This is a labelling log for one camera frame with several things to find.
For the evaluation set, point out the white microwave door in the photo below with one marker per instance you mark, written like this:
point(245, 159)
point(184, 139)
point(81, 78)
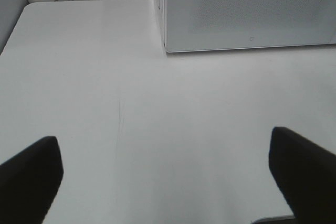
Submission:
point(201, 25)

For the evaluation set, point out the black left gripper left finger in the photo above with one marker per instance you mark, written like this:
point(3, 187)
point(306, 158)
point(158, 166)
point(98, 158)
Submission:
point(30, 181)

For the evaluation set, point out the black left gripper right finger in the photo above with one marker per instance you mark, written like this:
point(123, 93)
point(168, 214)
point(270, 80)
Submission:
point(305, 174)

